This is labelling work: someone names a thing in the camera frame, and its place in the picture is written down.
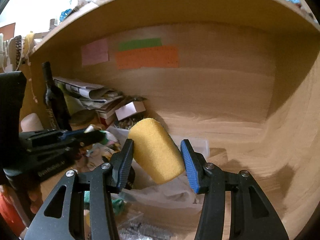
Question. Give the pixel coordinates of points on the stack of newspapers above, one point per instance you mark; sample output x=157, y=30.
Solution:
x=87, y=92

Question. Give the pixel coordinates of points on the small cardboard box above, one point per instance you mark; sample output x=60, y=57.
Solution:
x=128, y=110

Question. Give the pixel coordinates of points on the white and green soft toy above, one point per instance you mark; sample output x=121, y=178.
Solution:
x=108, y=136

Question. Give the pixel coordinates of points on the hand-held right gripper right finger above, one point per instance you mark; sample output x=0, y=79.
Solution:
x=190, y=170

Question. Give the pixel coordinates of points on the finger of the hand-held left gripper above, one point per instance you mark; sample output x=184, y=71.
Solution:
x=93, y=138
x=71, y=134

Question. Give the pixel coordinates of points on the round wooden lid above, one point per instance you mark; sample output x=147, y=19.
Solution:
x=82, y=117

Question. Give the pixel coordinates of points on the yellow sponge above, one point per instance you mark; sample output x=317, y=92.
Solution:
x=156, y=152

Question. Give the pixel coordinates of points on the green paper note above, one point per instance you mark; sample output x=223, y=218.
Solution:
x=140, y=44

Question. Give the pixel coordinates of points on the green plastic bag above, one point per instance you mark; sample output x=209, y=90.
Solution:
x=118, y=205

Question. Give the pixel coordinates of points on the spools of ribbon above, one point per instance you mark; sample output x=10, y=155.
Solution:
x=18, y=51

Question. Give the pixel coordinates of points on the bubble wrap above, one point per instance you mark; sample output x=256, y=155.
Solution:
x=142, y=227

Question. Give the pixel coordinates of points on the orange paper note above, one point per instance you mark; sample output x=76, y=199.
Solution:
x=147, y=57

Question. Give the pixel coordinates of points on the patterned cloth pile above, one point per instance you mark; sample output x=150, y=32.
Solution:
x=100, y=155

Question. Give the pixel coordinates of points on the clear plastic container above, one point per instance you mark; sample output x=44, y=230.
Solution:
x=200, y=146

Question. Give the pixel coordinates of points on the pink paper note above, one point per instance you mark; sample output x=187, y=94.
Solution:
x=95, y=52

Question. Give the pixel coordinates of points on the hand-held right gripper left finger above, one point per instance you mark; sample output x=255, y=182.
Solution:
x=124, y=173

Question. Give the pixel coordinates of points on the person's left hand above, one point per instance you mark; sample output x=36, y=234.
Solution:
x=35, y=200

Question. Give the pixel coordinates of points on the dark wine bottle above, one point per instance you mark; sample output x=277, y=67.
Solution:
x=53, y=100

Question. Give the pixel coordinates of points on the wooden shelf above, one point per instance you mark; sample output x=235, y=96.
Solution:
x=212, y=100

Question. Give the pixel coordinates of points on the white cylinder candle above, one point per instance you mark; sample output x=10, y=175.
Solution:
x=31, y=123

